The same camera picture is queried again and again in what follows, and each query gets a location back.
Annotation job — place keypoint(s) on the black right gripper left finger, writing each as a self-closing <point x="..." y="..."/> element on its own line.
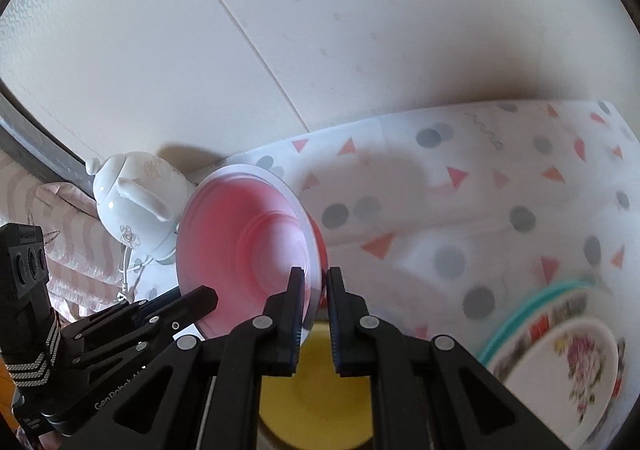
<point x="267" y="345"/>

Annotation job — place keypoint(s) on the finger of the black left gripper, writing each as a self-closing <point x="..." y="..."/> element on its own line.
<point x="124" y="325"/>

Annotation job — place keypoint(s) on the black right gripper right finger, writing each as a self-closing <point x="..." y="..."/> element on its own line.
<point x="365" y="346"/>

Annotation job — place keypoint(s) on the yellow bowl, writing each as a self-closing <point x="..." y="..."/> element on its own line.
<point x="315" y="408"/>

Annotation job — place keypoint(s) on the red plastic bowl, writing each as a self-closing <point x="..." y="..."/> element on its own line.
<point x="242" y="233"/>

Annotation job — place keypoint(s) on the black white striped sleeve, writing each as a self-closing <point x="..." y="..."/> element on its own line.
<point x="30" y="358"/>

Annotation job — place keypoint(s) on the pink striped cloth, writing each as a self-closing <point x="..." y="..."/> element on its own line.
<point x="82" y="257"/>

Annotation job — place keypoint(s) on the white patterned tablecloth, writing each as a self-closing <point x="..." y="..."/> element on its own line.
<point x="446" y="220"/>

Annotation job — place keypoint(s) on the small white floral plate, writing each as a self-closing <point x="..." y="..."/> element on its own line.
<point x="566" y="378"/>

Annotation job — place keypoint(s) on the metal wire stand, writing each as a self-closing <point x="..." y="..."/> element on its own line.
<point x="131" y="271"/>

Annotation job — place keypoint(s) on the black camera box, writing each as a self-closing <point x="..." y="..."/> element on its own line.
<point x="25" y="302"/>

